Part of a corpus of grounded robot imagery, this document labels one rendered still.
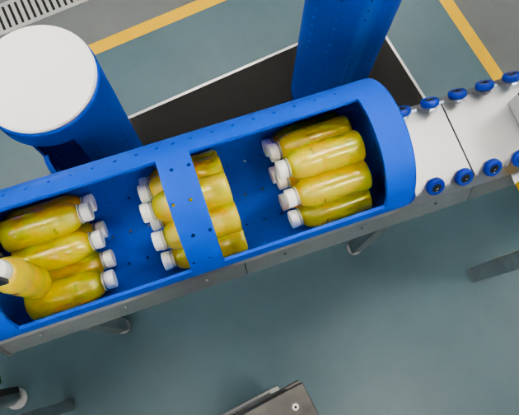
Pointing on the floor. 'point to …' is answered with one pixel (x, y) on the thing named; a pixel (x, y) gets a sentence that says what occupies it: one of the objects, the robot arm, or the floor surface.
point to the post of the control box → (53, 409)
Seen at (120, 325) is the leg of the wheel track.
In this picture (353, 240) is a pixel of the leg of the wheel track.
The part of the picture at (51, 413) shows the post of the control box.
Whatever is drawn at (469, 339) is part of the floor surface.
